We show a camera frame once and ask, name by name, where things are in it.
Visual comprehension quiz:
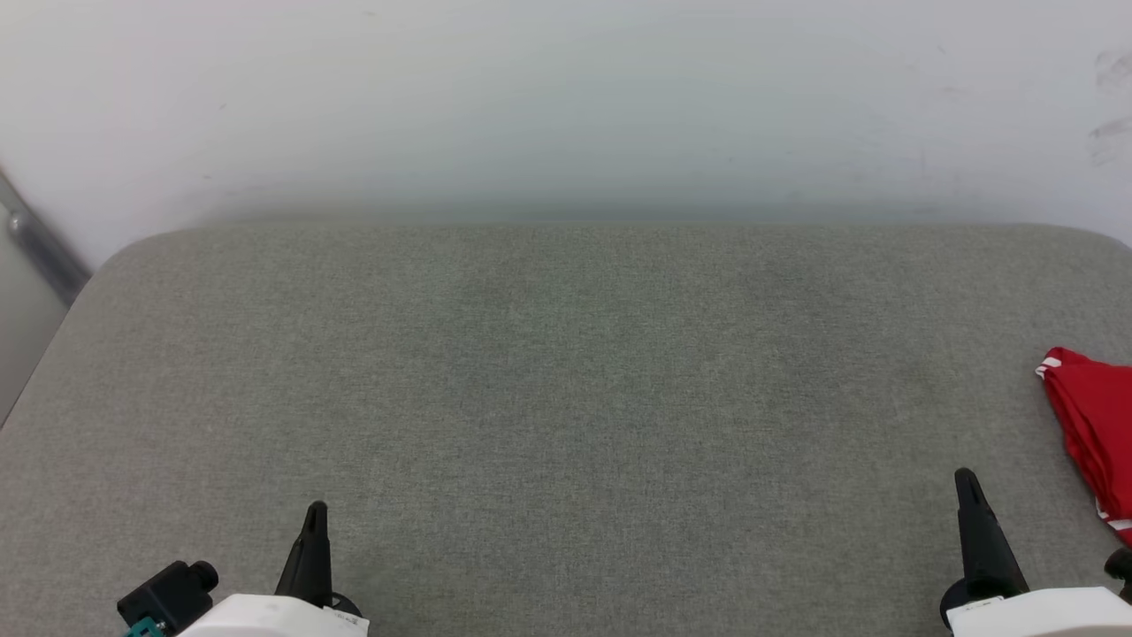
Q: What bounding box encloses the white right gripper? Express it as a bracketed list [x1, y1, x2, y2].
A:
[940, 469, 1132, 637]

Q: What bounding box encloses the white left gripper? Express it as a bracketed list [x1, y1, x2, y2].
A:
[177, 502, 369, 637]

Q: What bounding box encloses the red white basketball jersey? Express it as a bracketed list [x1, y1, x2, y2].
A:
[1035, 348, 1132, 545]

